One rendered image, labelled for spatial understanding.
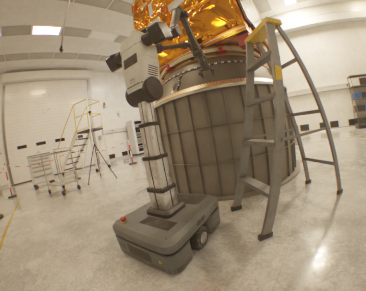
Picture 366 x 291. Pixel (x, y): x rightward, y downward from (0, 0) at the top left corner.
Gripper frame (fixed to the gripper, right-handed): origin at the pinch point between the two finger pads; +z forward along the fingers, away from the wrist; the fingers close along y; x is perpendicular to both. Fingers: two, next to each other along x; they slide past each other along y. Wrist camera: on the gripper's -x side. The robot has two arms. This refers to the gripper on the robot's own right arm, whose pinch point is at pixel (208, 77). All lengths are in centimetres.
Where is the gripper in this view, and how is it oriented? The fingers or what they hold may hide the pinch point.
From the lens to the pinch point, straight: 153.3
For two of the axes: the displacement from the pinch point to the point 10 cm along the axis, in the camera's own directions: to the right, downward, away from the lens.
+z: 4.2, 7.7, 4.8
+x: -3.8, 6.3, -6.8
